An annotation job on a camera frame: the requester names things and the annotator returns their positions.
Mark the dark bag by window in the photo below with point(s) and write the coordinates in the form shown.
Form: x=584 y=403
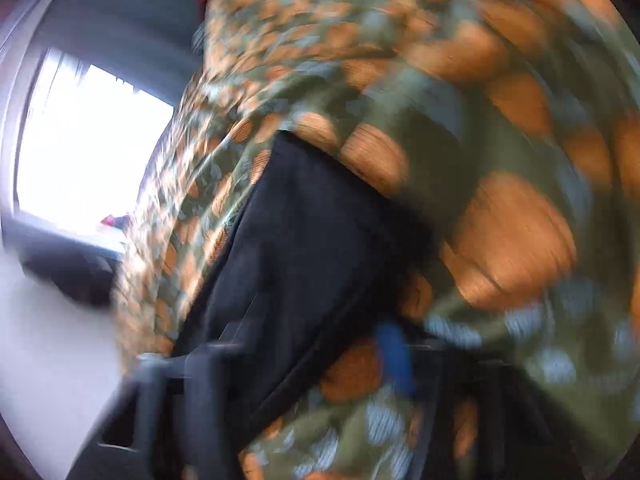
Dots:
x=81 y=272

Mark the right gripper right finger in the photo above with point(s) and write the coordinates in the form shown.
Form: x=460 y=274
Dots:
x=512 y=440

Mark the black pants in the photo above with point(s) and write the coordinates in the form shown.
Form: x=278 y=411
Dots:
x=314 y=259

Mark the green orange floral bedspread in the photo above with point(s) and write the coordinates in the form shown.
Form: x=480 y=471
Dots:
x=511 y=126

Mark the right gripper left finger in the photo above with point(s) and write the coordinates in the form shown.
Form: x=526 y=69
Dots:
x=170 y=416

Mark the blue-grey curtain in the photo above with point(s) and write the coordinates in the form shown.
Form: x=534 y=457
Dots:
x=147 y=43

